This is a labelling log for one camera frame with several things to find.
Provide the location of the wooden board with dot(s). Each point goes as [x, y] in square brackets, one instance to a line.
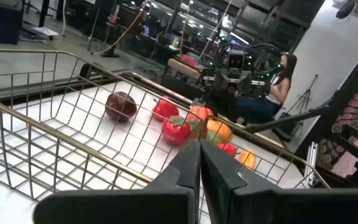
[183, 68]

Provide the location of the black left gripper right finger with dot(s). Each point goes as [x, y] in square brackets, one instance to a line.
[247, 199]

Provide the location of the orange carrot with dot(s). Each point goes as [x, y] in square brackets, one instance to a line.
[248, 158]

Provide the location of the orange ribbed tomato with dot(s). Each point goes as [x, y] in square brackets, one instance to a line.
[201, 112]

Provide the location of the black tripod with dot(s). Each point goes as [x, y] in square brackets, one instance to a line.
[305, 96]

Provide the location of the red bell pepper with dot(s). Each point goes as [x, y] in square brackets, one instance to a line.
[165, 109]

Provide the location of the person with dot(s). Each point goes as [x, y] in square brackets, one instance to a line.
[280, 90]

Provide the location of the red strawberry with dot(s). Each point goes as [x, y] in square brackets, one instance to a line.
[195, 126]

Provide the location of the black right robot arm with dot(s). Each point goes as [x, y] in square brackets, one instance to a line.
[259, 67]

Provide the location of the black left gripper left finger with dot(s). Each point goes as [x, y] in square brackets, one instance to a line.
[172, 193]

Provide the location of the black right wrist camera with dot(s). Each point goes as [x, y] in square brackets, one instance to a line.
[236, 59]

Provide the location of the silver aluminium extrusion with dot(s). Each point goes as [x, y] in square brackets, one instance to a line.
[311, 161]

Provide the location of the red apple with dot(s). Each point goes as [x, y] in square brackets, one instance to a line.
[176, 132]

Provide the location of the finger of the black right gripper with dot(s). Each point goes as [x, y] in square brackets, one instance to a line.
[245, 83]
[221, 81]

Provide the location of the red chili pepper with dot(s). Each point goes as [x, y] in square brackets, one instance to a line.
[227, 148]

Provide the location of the black computer case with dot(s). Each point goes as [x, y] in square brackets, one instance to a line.
[2, 25]

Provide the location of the dark purple plum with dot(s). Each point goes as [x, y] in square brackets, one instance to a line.
[120, 105]

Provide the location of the black metal post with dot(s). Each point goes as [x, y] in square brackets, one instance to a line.
[340, 96]

